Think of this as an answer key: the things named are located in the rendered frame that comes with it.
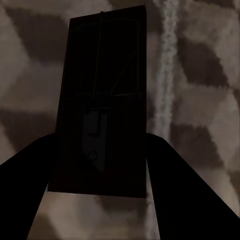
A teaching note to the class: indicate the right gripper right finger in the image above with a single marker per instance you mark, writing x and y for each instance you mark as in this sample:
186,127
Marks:
186,207

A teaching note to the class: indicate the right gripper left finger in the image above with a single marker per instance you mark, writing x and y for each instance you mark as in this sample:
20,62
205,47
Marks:
23,181

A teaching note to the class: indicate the mousetrap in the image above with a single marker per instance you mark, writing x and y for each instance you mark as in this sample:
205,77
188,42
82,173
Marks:
102,113

